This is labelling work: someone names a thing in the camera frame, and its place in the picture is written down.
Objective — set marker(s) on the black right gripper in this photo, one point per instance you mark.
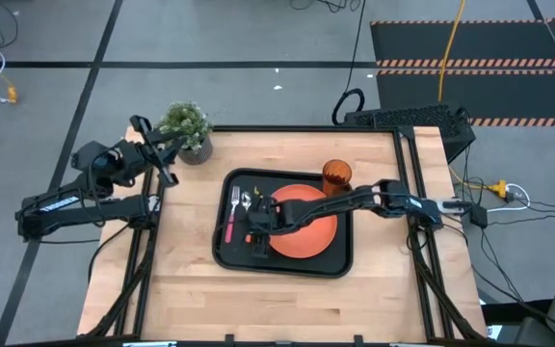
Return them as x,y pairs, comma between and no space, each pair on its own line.
268,217

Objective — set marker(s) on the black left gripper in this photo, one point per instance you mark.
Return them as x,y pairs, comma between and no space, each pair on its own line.
142,154

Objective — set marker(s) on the orange round plate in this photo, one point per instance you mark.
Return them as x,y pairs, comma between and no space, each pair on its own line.
311,236

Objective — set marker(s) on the black rectangular tray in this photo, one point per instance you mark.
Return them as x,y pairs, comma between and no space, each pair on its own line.
306,267

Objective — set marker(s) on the orange faceted plastic cup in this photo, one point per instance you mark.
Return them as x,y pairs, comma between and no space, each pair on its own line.
336,176

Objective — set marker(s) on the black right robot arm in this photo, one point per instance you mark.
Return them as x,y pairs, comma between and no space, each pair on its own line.
335,205

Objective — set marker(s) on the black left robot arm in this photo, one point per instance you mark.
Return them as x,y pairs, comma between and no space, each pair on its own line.
89,212

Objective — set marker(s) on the small potted green plant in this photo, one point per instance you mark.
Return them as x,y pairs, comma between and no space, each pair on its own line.
192,120

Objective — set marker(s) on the black perforated computer tower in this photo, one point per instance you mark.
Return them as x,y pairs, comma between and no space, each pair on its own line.
427,118

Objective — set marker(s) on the black power adapter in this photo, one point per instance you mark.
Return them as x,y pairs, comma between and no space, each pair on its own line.
478,217

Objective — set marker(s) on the yellow power plug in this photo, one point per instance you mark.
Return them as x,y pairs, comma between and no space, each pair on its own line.
499,188

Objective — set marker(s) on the black hazard-striped floor mat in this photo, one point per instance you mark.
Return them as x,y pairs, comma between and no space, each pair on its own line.
499,43

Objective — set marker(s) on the black aluminium rail frame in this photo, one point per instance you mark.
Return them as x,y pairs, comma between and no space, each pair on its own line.
152,270

